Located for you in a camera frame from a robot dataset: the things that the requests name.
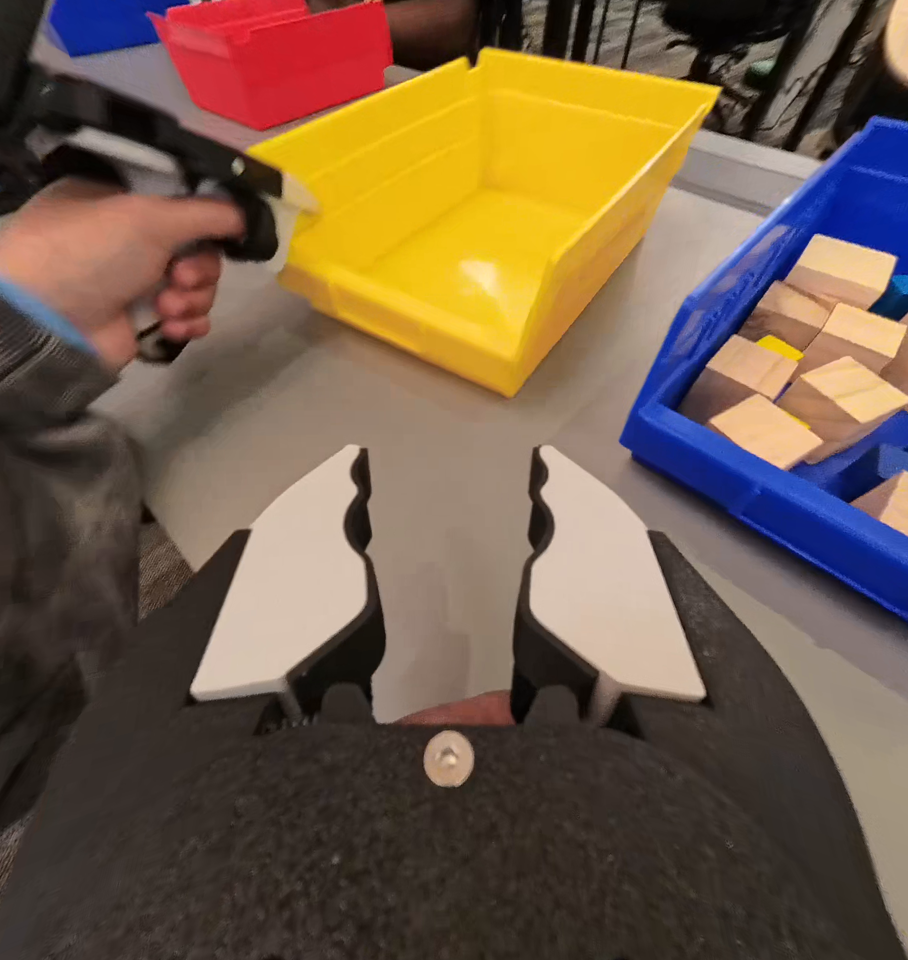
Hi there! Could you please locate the blue plastic bin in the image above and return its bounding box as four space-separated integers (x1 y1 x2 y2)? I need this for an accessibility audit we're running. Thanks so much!
45 0 192 59
620 116 908 639

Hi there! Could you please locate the pile of wooden cubes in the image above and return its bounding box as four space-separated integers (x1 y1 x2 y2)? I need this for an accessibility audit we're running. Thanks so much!
679 234 908 550

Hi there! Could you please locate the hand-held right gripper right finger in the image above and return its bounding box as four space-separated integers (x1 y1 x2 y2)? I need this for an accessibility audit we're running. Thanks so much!
511 444 710 727

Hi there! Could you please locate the red object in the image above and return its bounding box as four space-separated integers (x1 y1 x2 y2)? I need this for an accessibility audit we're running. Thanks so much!
146 0 395 132

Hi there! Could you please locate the person's left hand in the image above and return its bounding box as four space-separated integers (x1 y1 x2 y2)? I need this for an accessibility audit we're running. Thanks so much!
0 195 248 369

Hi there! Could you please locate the person's left forearm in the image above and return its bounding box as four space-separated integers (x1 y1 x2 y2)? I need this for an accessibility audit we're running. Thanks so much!
0 258 149 751

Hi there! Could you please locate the yellow plastic bin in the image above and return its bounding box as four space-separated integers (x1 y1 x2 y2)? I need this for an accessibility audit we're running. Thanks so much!
247 46 723 399

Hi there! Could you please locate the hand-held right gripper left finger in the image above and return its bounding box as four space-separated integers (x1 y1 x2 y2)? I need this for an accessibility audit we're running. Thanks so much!
190 444 387 727

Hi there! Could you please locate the black metal desk frame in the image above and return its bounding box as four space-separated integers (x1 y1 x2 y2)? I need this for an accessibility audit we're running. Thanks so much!
521 0 878 153

